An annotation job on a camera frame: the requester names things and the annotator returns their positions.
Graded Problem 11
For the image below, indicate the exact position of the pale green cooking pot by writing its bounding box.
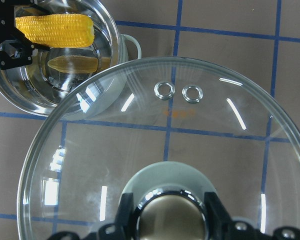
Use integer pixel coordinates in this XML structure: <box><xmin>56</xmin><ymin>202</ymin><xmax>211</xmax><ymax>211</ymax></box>
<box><xmin>0</xmin><ymin>0</ymin><xmax>135</xmax><ymax>116</ymax></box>

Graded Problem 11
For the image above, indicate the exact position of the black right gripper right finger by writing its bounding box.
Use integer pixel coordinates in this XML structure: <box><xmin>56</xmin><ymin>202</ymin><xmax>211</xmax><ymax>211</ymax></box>
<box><xmin>204</xmin><ymin>192</ymin><xmax>258</xmax><ymax>240</ymax></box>

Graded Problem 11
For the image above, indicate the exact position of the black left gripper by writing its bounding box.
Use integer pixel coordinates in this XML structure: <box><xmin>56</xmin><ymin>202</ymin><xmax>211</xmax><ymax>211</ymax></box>
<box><xmin>0</xmin><ymin>0</ymin><xmax>50</xmax><ymax>70</ymax></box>

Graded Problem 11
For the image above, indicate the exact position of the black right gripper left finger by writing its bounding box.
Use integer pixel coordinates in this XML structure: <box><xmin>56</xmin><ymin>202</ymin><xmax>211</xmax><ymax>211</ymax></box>
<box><xmin>99</xmin><ymin>192</ymin><xmax>134</xmax><ymax>240</ymax></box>

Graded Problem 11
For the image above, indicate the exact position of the yellow corn cob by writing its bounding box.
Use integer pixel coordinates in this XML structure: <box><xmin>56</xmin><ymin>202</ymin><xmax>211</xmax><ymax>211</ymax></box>
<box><xmin>15</xmin><ymin>13</ymin><xmax>95</xmax><ymax>48</ymax></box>

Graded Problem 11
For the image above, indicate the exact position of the glass pot lid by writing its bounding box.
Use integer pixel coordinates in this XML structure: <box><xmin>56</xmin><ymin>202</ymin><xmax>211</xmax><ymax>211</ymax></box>
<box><xmin>17</xmin><ymin>57</ymin><xmax>300</xmax><ymax>240</ymax></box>

